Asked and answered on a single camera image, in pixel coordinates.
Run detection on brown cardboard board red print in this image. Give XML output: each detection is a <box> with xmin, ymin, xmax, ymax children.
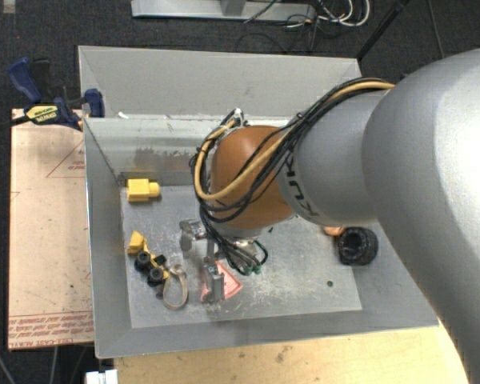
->
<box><xmin>7</xmin><ymin>108</ymin><xmax>95</xmax><ymax>351</ymax></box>

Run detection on tan rubber band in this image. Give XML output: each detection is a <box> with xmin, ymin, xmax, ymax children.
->
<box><xmin>161</xmin><ymin>264</ymin><xmax>190</xmax><ymax>311</ymax></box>

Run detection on yellow toy vehicle black wheels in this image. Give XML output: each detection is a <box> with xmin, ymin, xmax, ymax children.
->
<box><xmin>126</xmin><ymin>230</ymin><xmax>172</xmax><ymax>288</ymax></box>

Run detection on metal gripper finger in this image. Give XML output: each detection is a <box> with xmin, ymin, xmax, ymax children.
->
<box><xmin>178</xmin><ymin>218</ymin><xmax>207</xmax><ymax>260</ymax></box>
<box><xmin>202</xmin><ymin>262</ymin><xmax>226</xmax><ymax>303</ymax></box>

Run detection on grey metal bin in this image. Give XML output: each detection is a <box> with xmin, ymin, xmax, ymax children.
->
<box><xmin>78</xmin><ymin>45</ymin><xmax>441</xmax><ymax>360</ymax></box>

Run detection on yellow plastic block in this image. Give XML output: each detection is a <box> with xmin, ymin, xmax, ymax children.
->
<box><xmin>126</xmin><ymin>178</ymin><xmax>162</xmax><ymax>203</ymax></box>

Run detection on pink triangular packet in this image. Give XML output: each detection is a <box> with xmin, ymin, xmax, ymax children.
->
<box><xmin>199</xmin><ymin>260</ymin><xmax>244</xmax><ymax>305</ymax></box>

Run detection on black ribbed ring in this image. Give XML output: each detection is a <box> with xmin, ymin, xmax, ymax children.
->
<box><xmin>336</xmin><ymin>226</ymin><xmax>380</xmax><ymax>266</ymax></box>

